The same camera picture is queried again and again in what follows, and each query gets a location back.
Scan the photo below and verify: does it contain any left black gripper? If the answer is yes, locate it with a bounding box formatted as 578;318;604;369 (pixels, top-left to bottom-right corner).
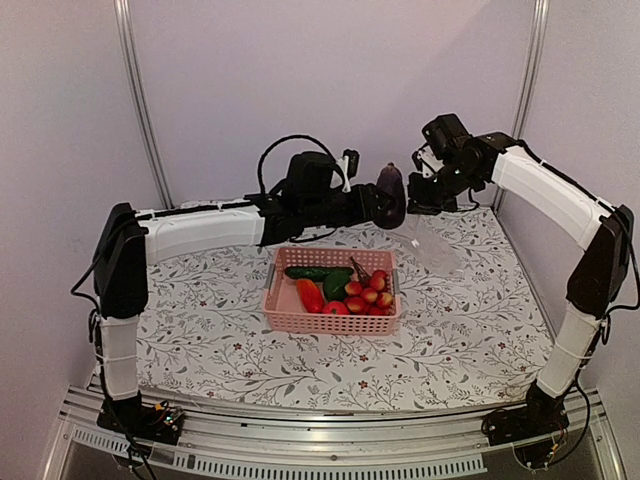
303;182;395;228

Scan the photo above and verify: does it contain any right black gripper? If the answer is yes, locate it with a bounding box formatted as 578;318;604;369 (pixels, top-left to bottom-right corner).
408;159;481;215

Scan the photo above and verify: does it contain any clear zip top bag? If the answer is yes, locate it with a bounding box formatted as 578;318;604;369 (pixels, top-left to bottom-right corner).
407;215;464;278

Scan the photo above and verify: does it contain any dark purple eggplant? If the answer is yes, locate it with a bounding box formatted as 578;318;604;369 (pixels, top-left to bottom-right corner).
375;162;407;230

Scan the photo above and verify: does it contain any red lychee bunch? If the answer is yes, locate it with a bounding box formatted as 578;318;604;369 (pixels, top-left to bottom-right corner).
343;257;397;317

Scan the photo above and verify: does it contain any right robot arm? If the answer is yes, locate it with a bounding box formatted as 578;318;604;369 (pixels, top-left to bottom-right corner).
408;116;636;445

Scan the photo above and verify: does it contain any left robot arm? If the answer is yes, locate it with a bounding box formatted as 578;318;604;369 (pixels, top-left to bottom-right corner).
92;184;394;434

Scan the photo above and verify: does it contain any green avocado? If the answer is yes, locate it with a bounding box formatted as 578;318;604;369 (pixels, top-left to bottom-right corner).
322;268;353;302

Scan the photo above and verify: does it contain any green cucumber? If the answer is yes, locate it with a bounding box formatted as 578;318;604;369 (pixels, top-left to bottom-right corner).
284;266;340;282

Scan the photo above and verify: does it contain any orange red pepper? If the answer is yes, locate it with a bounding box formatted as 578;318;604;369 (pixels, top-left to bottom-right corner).
296;278;324;314

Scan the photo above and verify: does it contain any red tomato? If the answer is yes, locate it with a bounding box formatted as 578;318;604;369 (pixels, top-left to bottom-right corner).
322;300;350;315

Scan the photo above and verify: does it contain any pink plastic basket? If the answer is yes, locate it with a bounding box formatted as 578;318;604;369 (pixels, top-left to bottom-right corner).
263;247;401;336

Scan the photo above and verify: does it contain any floral tablecloth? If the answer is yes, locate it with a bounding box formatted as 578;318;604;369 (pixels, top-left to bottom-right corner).
136;208;552;411

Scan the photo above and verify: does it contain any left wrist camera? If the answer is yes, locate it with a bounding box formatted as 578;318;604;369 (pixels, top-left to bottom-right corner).
282;149;360;196

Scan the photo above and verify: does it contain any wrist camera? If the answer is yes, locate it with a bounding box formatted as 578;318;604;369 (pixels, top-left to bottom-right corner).
422;113;472;162
282;149;360;196

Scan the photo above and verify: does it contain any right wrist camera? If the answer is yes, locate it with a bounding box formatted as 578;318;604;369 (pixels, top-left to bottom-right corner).
422;113;472;162

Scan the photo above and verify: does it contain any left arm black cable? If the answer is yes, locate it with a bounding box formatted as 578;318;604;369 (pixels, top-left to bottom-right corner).
256;134;334;194

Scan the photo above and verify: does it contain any right aluminium frame post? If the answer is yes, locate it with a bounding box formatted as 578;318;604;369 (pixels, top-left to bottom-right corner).
489;0;551;210

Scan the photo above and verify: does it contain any aluminium frame post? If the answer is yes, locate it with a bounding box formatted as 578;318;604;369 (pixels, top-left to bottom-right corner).
113;0;175;209
489;0;551;210

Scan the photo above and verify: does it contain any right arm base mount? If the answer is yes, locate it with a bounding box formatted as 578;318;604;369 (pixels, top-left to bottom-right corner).
481;407;569;446

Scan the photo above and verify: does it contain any aluminium front rail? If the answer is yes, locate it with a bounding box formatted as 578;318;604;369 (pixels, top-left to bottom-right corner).
42;383;631;479

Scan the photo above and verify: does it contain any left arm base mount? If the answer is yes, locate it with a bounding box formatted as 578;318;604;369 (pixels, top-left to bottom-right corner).
97;398;185;446

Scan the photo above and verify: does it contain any left aluminium frame post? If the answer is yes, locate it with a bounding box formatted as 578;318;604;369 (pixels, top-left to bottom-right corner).
113;0;175;209

